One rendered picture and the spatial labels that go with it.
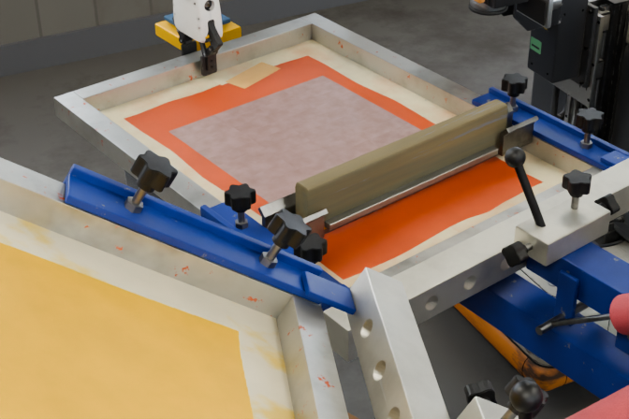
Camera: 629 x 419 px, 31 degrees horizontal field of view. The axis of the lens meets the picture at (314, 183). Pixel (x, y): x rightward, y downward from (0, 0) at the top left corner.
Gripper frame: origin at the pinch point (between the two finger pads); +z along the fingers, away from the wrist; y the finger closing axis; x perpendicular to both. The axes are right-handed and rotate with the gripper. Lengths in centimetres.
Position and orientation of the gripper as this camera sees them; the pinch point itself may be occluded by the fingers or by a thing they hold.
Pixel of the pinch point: (198, 59)
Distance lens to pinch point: 217.0
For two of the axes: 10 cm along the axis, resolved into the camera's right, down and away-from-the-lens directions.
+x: -7.8, 3.3, -5.2
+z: 0.1, 8.5, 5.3
